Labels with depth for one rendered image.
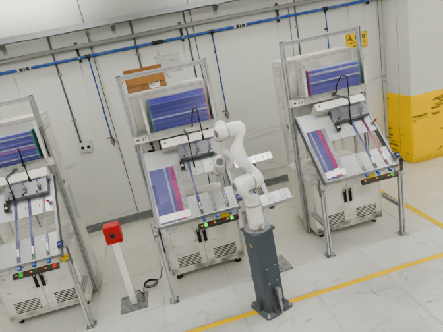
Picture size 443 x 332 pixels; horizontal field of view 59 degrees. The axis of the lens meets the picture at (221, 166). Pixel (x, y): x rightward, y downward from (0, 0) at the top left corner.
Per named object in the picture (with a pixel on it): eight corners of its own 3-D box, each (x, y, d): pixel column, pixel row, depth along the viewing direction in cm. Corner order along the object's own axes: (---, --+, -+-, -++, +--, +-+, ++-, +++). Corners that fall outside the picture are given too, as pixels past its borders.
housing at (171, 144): (216, 143, 357) (216, 135, 344) (163, 156, 350) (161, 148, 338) (213, 136, 360) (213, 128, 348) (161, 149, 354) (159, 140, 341)
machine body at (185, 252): (245, 261, 373) (234, 203, 354) (174, 282, 364) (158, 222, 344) (230, 232, 434) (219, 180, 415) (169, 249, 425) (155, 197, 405)
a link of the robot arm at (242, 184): (264, 203, 276) (259, 172, 269) (242, 213, 269) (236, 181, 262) (255, 199, 287) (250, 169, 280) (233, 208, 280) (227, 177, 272)
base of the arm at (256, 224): (275, 226, 281) (271, 203, 276) (254, 236, 273) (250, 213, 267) (260, 219, 297) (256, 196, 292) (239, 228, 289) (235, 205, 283)
